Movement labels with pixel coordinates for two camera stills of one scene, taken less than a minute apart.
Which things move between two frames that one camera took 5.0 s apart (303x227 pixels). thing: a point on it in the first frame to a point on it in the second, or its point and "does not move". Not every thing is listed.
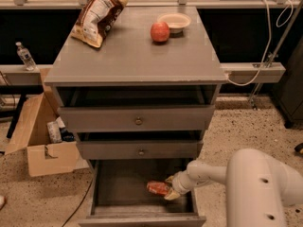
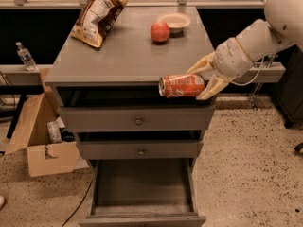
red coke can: (157, 187) to (181, 85)
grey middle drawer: (139, 149) does not move
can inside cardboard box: (54, 132) does not move
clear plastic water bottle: (26, 57) does not move
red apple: (159, 31) does not move
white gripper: (181, 183) to (231, 58)
